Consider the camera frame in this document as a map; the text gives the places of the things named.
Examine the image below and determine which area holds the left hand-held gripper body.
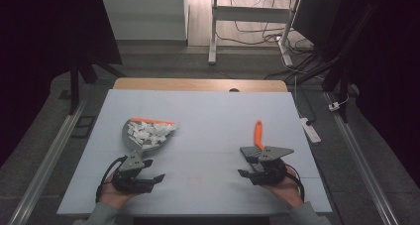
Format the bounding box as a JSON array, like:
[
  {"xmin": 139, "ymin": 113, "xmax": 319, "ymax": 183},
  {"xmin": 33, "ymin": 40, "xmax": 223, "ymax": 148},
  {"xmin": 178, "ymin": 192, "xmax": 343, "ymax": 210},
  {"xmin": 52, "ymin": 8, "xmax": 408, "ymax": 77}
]
[{"xmin": 111, "ymin": 151, "xmax": 154, "ymax": 195}]

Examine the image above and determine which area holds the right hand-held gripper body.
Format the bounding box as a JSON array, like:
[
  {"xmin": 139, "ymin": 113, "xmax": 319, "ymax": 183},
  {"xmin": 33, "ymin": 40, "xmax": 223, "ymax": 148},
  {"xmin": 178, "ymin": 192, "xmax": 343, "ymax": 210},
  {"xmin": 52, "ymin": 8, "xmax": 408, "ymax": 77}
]
[{"xmin": 249, "ymin": 146, "xmax": 295, "ymax": 186}]

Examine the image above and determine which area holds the grey dustpan with orange edge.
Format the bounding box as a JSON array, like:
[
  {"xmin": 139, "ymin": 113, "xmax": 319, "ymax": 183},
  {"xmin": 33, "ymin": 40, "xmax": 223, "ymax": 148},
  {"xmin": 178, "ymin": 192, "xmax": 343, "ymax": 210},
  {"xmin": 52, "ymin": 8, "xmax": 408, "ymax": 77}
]
[{"xmin": 121, "ymin": 117, "xmax": 179, "ymax": 158}]

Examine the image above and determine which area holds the pile of white paper scraps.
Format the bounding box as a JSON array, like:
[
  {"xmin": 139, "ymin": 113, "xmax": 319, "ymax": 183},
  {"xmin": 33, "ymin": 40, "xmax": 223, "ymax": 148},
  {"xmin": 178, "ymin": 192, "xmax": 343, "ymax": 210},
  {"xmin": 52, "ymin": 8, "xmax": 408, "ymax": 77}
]
[{"xmin": 127, "ymin": 120, "xmax": 179, "ymax": 150}]

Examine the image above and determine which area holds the person's left hand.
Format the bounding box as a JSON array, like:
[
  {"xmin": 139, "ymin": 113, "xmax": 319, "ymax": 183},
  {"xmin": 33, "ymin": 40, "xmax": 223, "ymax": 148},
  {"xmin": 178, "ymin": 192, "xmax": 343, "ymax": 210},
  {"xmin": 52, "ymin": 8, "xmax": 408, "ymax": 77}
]
[{"xmin": 98, "ymin": 180, "xmax": 141, "ymax": 210}]

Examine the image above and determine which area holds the person's right hand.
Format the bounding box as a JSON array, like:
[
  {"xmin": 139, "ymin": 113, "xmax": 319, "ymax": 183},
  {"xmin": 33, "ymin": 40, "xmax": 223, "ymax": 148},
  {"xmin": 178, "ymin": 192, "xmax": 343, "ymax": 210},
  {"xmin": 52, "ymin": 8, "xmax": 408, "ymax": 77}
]
[{"xmin": 263, "ymin": 167, "xmax": 305, "ymax": 209}]

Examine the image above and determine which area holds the white power strip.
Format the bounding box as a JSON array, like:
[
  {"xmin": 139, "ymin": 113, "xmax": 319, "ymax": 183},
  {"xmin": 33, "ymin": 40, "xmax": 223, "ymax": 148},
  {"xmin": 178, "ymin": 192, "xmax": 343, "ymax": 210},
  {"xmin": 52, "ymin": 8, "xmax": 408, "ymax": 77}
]
[{"xmin": 299, "ymin": 117, "xmax": 322, "ymax": 145}]

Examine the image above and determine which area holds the black floor plate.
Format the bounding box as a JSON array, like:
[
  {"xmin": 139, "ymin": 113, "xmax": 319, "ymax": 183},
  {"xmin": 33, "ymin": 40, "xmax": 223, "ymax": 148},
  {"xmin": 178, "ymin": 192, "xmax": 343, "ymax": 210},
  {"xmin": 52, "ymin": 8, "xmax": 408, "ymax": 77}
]
[{"xmin": 70, "ymin": 114, "xmax": 97, "ymax": 140}]

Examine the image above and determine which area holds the light wooden table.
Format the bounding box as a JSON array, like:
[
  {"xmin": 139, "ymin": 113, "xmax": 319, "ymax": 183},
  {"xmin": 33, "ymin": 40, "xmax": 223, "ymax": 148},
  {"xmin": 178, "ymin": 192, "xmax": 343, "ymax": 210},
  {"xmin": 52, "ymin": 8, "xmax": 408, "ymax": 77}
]
[{"xmin": 113, "ymin": 77, "xmax": 289, "ymax": 93}]

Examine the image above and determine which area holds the black metal stand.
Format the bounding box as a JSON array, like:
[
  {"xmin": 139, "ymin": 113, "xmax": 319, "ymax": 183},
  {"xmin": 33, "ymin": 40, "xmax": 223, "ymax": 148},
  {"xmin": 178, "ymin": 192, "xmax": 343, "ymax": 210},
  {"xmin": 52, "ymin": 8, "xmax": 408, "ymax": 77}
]
[{"xmin": 68, "ymin": 55, "xmax": 128, "ymax": 116}]

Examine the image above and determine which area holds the black curtain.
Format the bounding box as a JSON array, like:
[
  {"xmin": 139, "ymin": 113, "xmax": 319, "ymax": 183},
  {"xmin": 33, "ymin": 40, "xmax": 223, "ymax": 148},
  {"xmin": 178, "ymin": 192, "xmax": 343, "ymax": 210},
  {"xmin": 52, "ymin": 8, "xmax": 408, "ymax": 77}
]
[
  {"xmin": 0, "ymin": 0, "xmax": 124, "ymax": 169},
  {"xmin": 325, "ymin": 0, "xmax": 420, "ymax": 179}
]

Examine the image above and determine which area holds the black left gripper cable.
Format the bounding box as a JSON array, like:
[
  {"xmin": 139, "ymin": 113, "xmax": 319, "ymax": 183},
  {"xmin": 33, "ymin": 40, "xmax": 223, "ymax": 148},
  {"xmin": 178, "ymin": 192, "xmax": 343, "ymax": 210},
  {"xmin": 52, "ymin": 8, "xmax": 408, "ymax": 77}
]
[{"xmin": 95, "ymin": 155, "xmax": 129, "ymax": 203}]

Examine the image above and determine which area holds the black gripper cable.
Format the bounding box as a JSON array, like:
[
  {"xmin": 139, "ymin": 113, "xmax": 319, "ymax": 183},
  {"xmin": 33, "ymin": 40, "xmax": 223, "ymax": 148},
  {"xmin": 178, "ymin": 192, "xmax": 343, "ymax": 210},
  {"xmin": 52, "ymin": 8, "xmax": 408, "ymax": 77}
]
[
  {"xmin": 95, "ymin": 155, "xmax": 129, "ymax": 203},
  {"xmin": 284, "ymin": 170, "xmax": 306, "ymax": 200}
]

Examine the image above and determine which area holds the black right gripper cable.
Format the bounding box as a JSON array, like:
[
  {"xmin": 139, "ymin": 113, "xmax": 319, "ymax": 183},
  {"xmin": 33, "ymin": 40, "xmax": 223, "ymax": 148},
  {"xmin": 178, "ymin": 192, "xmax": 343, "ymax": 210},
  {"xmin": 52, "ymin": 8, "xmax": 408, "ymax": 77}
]
[{"xmin": 284, "ymin": 170, "xmax": 306, "ymax": 200}]

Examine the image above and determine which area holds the metal floor rail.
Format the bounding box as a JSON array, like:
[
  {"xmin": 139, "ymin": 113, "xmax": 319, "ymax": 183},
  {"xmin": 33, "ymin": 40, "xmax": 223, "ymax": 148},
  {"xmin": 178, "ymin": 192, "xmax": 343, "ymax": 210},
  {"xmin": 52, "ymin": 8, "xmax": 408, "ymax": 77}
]
[
  {"xmin": 324, "ymin": 91, "xmax": 401, "ymax": 225},
  {"xmin": 7, "ymin": 98, "xmax": 87, "ymax": 225}
]

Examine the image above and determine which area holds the tangle of floor cables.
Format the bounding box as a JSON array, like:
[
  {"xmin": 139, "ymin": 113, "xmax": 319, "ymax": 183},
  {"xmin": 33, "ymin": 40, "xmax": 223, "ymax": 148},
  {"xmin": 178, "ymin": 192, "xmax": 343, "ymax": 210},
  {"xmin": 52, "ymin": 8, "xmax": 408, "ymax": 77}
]
[{"xmin": 216, "ymin": 0, "xmax": 315, "ymax": 56}]

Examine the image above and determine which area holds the white desk frame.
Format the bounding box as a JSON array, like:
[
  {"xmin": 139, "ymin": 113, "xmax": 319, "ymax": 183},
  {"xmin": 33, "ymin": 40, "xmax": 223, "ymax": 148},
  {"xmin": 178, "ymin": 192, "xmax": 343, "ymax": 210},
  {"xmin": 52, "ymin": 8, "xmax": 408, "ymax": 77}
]
[{"xmin": 207, "ymin": 0, "xmax": 302, "ymax": 67}]

